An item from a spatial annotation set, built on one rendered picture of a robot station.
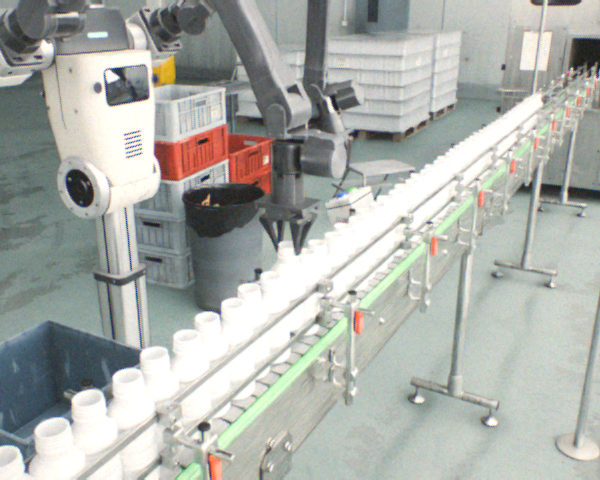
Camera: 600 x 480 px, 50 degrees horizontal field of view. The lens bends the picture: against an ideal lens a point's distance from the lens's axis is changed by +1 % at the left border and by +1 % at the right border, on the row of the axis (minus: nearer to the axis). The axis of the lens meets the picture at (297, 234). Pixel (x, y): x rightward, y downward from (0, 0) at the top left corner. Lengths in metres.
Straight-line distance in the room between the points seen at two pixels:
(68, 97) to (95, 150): 0.13
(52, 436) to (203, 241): 2.62
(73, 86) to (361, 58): 6.50
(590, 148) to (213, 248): 3.52
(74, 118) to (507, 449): 1.97
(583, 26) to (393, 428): 3.90
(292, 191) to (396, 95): 6.72
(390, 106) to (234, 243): 4.78
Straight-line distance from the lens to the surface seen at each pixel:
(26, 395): 1.56
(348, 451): 2.57
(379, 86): 7.82
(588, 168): 5.84
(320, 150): 1.04
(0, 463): 0.80
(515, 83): 5.81
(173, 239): 3.75
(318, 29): 1.64
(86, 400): 0.85
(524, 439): 2.77
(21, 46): 1.45
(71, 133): 1.60
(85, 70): 1.53
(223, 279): 3.41
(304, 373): 1.20
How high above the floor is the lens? 1.62
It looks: 20 degrees down
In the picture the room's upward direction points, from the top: straight up
